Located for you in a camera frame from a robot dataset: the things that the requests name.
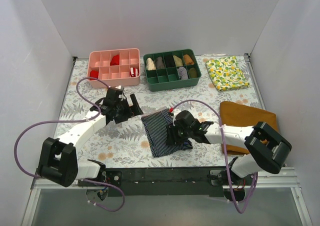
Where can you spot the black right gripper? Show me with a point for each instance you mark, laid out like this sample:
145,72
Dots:
172,135

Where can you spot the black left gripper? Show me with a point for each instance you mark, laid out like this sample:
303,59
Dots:
126,110

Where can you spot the navy striped underwear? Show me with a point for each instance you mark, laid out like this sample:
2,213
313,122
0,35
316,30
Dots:
155,125

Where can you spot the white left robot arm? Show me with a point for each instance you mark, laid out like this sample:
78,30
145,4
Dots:
59,156

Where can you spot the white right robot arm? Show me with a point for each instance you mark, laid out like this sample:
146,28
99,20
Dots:
268,150

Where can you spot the cream rolled underwear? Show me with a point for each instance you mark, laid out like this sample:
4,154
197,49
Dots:
150,65

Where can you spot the grey striped rolled underwear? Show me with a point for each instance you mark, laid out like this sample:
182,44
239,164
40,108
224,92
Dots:
182,72

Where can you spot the olive green rolled underwear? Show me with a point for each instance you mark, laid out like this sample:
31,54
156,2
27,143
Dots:
193,73

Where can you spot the black rolled underwear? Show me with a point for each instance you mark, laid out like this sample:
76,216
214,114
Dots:
169,61

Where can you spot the beige yellow rolled underwear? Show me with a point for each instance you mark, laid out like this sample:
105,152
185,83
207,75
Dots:
178,61

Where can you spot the orange brown rolled underwear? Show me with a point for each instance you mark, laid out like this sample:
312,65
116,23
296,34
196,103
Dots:
188,59

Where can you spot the red white striped sock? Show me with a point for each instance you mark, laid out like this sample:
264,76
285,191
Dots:
133,72

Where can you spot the floral patterned table mat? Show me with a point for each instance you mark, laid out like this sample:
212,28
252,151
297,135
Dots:
125,145

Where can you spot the pink divided organizer box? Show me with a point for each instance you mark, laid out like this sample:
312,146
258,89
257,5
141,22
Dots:
114,75

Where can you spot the green divided organizer box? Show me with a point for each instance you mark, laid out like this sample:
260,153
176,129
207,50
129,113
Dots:
168,78

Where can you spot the mustard brown folded cloth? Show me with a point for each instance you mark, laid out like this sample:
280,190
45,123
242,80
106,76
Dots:
238,115

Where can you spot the red rolled sock top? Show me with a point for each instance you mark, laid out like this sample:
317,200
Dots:
115,61

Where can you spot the red rolled sock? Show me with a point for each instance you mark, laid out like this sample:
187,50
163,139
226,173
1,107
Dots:
93,75
115,61

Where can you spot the red rolled sock bottom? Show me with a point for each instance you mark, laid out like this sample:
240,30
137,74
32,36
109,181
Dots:
93,75

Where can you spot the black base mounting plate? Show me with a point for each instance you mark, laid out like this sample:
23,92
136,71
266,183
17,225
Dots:
169,181

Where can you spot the lemon print folded cloth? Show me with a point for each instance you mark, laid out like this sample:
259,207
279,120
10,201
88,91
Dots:
225,74

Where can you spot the aluminium frame rail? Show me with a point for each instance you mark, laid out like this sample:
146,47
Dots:
276,201

